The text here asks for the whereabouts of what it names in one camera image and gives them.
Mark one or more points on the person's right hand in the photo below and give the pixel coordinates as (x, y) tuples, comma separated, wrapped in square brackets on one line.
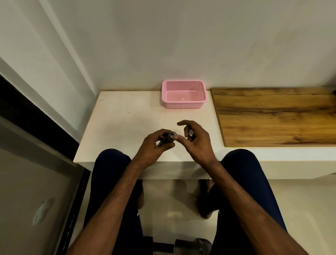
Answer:
[(200, 147)]

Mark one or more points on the person's left hand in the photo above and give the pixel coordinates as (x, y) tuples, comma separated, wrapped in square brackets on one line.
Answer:
[(147, 148)]

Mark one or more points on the person's right middle finger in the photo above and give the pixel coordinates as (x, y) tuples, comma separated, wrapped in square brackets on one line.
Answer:
[(188, 131)]

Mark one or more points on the person's right thumb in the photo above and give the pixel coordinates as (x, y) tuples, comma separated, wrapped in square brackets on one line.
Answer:
[(182, 138)]

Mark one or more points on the person's left thumb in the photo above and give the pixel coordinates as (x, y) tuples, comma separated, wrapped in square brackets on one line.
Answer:
[(167, 146)]

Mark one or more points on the small metal cap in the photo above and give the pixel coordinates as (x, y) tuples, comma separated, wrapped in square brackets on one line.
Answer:
[(190, 134)]

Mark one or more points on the dark metal cylinder body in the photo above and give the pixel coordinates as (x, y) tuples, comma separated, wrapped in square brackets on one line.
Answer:
[(166, 138)]

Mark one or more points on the person's left forearm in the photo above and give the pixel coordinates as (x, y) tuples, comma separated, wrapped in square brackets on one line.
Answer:
[(110, 205)]

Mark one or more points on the person's right forearm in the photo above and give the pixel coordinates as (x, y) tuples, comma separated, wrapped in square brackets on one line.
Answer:
[(244, 207)]

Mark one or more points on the pink plastic mesh basket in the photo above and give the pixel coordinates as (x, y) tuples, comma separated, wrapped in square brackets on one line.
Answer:
[(183, 94)]

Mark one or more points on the person's left leg blue trousers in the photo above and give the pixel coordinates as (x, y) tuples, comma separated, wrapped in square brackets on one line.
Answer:
[(107, 170)]

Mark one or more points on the person's leg blue trousers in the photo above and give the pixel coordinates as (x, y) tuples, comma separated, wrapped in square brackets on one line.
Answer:
[(107, 170), (249, 170)]

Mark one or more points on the person's right foot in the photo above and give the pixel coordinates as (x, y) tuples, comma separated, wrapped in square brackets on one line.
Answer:
[(207, 199)]

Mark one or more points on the person's right leg blue trousers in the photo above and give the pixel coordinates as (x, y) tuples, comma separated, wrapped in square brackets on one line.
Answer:
[(249, 170)]

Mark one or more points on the brown wooden board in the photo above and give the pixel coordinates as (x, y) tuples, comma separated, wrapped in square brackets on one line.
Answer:
[(273, 115)]

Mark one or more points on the black chair base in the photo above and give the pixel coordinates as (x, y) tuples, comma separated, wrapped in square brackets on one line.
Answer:
[(157, 247)]

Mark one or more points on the grey chair caster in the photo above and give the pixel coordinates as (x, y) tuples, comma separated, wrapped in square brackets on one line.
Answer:
[(194, 244)]

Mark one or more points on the black door frame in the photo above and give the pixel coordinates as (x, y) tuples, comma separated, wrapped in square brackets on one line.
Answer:
[(39, 123)]

